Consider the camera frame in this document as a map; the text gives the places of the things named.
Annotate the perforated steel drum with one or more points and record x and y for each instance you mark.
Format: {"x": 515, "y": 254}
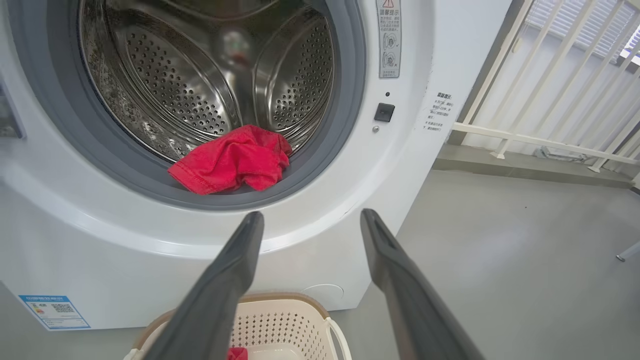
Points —
{"x": 175, "y": 85}

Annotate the small printed text sticker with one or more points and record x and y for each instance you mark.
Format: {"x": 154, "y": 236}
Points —
{"x": 439, "y": 112}

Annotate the grey metal leg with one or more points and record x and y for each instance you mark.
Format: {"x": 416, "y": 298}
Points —
{"x": 629, "y": 251}

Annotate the grey rubber door gasket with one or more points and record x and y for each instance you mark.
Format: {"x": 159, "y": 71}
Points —
{"x": 65, "y": 100}

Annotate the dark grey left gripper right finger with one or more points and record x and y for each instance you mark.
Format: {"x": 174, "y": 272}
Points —
{"x": 410, "y": 310}

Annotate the black door lock slot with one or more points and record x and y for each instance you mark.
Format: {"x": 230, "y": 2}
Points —
{"x": 384, "y": 112}

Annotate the white metal railing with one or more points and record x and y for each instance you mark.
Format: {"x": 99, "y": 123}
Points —
{"x": 550, "y": 70}

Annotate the cream perforated laundry basket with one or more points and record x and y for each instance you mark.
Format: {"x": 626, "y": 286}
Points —
{"x": 280, "y": 325}

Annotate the blue energy label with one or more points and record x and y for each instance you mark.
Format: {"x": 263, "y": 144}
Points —
{"x": 55, "y": 312}

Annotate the plain red garment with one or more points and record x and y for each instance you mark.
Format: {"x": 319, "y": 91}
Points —
{"x": 230, "y": 160}

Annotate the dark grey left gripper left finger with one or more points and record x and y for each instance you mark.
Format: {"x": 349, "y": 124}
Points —
{"x": 215, "y": 300}

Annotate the red and white garment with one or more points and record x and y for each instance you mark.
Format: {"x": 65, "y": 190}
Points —
{"x": 237, "y": 354}

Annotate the white washing machine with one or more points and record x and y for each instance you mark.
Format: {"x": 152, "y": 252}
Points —
{"x": 125, "y": 250}

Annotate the grey warning sticker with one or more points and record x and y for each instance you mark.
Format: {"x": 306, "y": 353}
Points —
{"x": 389, "y": 40}

